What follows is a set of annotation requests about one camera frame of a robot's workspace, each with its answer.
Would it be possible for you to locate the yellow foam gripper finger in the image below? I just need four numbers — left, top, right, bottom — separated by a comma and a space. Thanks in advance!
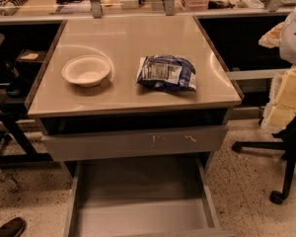
260, 65, 296, 133

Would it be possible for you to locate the blue chip bag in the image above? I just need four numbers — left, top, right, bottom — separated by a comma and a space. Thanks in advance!
137, 54, 196, 93

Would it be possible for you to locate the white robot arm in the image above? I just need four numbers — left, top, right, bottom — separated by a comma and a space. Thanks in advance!
259, 7, 296, 133

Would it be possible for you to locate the closed top drawer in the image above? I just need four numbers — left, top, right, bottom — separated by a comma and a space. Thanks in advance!
42, 125, 227, 162

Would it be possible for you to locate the grey drawer cabinet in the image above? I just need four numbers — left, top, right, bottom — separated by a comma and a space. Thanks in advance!
24, 14, 245, 237

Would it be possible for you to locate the open middle drawer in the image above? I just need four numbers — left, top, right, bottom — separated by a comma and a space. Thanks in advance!
63, 155, 236, 237

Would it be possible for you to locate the black office chair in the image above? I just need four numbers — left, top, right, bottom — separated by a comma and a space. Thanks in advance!
232, 116, 296, 204

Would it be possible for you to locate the white paper bowl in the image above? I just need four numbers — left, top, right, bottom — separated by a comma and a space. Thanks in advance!
61, 55, 111, 88

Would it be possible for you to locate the black chair at left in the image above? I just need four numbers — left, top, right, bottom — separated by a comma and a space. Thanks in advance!
0, 34, 52, 166

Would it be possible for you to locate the clear plastic bottle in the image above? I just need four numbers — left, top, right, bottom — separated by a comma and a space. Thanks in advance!
0, 169, 19, 193

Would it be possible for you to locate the black shoe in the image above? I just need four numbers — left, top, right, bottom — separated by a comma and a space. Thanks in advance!
0, 217, 26, 237

